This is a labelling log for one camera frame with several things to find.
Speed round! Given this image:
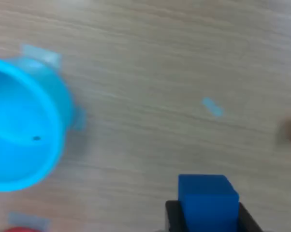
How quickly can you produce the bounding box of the blue plastic cup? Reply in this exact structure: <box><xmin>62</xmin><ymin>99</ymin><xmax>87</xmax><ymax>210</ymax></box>
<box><xmin>0</xmin><ymin>57</ymin><xmax>75</xmax><ymax>193</ymax></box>

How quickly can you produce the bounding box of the blue cube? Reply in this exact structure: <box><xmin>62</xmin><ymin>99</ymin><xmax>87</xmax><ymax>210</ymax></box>
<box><xmin>178</xmin><ymin>174</ymin><xmax>240</xmax><ymax>232</ymax></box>

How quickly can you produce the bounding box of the grey tape piece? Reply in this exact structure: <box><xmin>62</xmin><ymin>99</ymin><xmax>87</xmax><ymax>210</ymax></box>
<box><xmin>201</xmin><ymin>97</ymin><xmax>224</xmax><ymax>119</ymax></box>
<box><xmin>8</xmin><ymin>212</ymin><xmax>50</xmax><ymax>228</ymax></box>

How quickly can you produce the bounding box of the red plastic cup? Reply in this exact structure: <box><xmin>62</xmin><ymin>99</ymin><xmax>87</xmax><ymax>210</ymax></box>
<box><xmin>1</xmin><ymin>226</ymin><xmax>41</xmax><ymax>232</ymax></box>

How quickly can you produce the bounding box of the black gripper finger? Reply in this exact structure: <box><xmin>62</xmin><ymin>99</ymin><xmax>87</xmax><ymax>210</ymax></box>
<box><xmin>237</xmin><ymin>202</ymin><xmax>266</xmax><ymax>232</ymax></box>
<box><xmin>165</xmin><ymin>200</ymin><xmax>189</xmax><ymax>232</ymax></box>

